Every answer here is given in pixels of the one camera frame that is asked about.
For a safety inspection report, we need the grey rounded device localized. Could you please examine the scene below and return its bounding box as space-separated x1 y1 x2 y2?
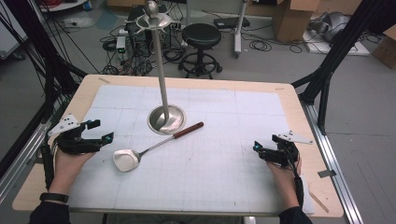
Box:
307 11 352 44

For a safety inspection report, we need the metal ladle with brown handle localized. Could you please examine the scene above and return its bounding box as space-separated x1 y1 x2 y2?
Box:
112 121 205 173

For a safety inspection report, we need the aluminium rail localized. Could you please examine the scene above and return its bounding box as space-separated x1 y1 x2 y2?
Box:
299 100 364 224
0 121 52 204

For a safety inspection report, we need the flat black device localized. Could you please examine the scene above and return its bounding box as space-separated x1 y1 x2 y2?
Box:
213 16 251 31

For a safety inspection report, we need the white flat board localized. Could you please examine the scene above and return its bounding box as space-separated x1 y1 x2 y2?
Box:
303 30 371 57

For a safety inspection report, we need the thin wooden stick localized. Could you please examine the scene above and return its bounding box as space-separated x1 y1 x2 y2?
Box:
307 190 330 215

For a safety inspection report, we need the grey tape piece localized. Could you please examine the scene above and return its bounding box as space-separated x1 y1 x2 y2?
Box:
317 169 337 179

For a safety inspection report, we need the large cardboard box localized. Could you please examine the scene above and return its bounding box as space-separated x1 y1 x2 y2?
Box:
271 0 320 44

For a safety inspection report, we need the white grid mat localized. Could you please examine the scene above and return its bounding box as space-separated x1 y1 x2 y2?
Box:
67 84 316 217

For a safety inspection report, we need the metal utensil stand with hooks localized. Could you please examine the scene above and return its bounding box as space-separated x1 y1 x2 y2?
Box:
124 0 187 135

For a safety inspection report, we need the small cardboard box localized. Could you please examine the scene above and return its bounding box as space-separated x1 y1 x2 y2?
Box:
371 24 396 70

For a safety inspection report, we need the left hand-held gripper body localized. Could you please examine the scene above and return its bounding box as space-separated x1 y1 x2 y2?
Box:
48 113 106 154

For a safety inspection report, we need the white cabinet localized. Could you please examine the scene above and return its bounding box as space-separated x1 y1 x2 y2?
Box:
0 0 29 61

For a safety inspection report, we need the white stand pole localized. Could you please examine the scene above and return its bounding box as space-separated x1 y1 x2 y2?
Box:
233 0 251 60

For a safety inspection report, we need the person's left hand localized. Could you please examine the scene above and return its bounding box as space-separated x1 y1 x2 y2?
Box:
48 146 96 196

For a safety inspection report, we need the black wristband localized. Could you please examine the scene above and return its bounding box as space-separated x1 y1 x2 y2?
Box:
39 192 70 204

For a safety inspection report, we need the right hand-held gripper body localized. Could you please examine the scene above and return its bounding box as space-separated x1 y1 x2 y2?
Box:
261 130 314 168

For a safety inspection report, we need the black round stool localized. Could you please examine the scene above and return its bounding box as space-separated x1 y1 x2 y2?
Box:
177 22 224 80

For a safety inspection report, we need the person's right hand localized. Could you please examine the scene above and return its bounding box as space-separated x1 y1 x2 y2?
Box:
265 155 303 210

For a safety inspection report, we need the black frame strut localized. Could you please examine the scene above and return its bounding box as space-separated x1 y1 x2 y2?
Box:
291 0 388 135
0 0 89 178

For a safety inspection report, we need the coiled black floor cable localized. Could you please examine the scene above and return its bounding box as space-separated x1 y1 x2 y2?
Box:
248 39 273 53

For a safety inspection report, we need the white power adapter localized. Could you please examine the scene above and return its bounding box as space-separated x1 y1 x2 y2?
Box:
115 35 128 54

